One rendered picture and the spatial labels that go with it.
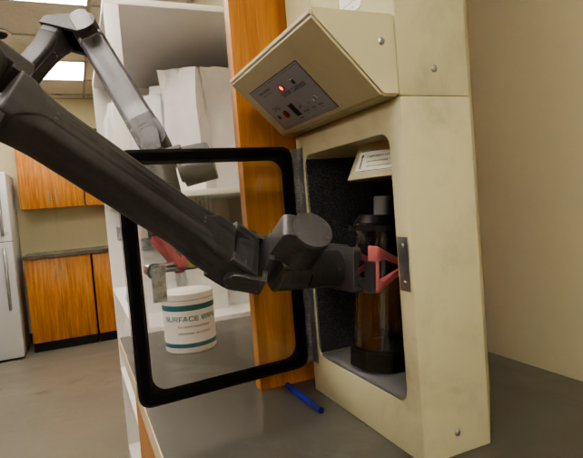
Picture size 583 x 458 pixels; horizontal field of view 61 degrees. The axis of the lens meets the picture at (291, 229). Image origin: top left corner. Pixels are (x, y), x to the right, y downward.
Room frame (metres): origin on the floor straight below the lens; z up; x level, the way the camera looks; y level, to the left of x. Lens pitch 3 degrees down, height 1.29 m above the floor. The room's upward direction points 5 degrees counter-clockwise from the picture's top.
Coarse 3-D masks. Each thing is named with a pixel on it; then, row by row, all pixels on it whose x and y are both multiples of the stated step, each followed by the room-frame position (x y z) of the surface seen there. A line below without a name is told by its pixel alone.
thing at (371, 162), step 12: (372, 144) 0.74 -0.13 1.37; (384, 144) 0.73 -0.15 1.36; (360, 156) 0.76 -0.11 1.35; (372, 156) 0.73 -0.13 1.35; (384, 156) 0.72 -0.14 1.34; (360, 168) 0.75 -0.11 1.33; (372, 168) 0.73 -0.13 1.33; (384, 168) 0.71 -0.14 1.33; (348, 180) 0.78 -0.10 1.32; (360, 180) 0.84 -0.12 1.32; (372, 180) 0.86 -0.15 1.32
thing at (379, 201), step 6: (378, 198) 0.79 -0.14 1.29; (384, 198) 0.78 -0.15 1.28; (390, 198) 0.79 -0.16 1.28; (378, 204) 0.78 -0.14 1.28; (384, 204) 0.78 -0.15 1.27; (390, 204) 0.79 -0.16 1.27; (378, 210) 0.78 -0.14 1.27; (384, 210) 0.78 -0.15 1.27; (390, 210) 0.79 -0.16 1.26; (360, 216) 0.78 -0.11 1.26; (366, 216) 0.77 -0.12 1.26; (372, 216) 0.76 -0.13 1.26; (378, 216) 0.76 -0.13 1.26; (384, 216) 0.76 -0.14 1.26; (390, 216) 0.76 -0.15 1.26; (354, 222) 0.79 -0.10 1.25; (360, 222) 0.77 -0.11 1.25; (366, 222) 0.76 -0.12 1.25; (372, 222) 0.76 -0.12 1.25; (378, 222) 0.75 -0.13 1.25; (384, 222) 0.75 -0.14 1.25; (390, 222) 0.75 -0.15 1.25
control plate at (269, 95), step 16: (272, 80) 0.75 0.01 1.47; (288, 80) 0.72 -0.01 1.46; (304, 80) 0.69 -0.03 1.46; (256, 96) 0.84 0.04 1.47; (272, 96) 0.80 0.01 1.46; (288, 96) 0.76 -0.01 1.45; (304, 96) 0.73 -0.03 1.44; (320, 96) 0.70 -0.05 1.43; (272, 112) 0.84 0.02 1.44; (288, 112) 0.81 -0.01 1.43; (304, 112) 0.77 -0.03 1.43; (320, 112) 0.74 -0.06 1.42; (288, 128) 0.86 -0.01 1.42
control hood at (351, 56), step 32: (288, 32) 0.63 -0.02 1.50; (320, 32) 0.59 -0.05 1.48; (352, 32) 0.59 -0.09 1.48; (384, 32) 0.61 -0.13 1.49; (256, 64) 0.75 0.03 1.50; (288, 64) 0.69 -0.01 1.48; (320, 64) 0.64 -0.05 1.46; (352, 64) 0.60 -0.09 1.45; (384, 64) 0.61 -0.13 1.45; (352, 96) 0.65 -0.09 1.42; (384, 96) 0.62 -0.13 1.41
